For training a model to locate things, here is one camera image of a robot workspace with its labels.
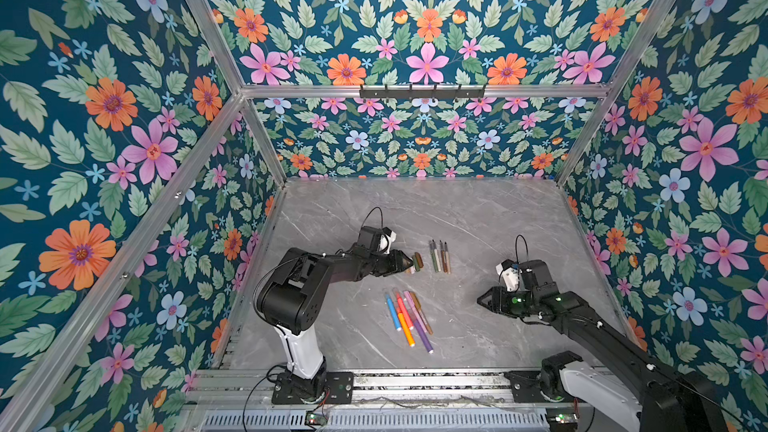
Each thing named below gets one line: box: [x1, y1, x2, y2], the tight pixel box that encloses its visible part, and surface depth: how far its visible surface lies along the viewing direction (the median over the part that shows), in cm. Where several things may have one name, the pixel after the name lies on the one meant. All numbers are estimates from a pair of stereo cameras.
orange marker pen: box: [398, 312, 415, 347], surface depth 84 cm
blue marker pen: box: [385, 293, 402, 332], surface depth 87 cm
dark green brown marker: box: [429, 239, 439, 273], surface depth 100 cm
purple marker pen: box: [411, 310, 434, 354], surface depth 84 cm
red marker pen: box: [396, 291, 414, 331], surface depth 88 cm
